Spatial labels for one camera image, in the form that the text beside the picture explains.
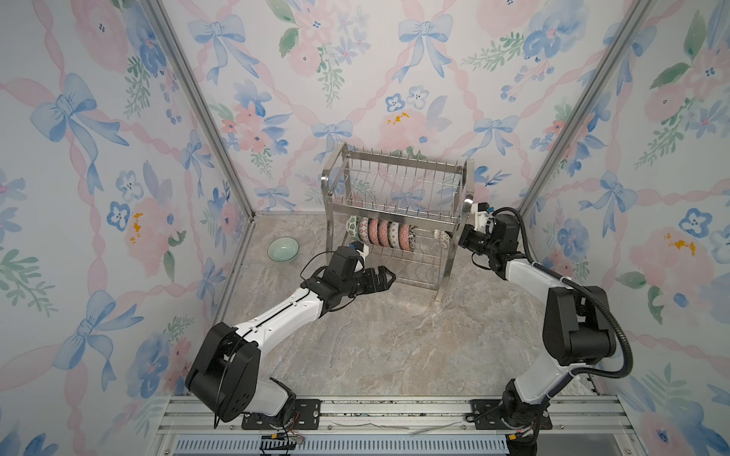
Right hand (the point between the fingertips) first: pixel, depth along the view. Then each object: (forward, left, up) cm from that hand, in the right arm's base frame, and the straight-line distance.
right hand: (444, 226), depth 90 cm
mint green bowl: (+3, +56, -16) cm, 58 cm away
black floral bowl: (+2, +12, -8) cm, 15 cm away
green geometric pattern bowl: (+6, +16, -7) cm, 18 cm away
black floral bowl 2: (+6, +23, -8) cm, 25 cm away
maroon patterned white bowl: (+8, +8, -15) cm, 19 cm away
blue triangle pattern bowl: (+6, +26, -8) cm, 28 cm away
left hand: (-17, +18, -3) cm, 25 cm away
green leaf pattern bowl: (+7, +30, -7) cm, 31 cm away
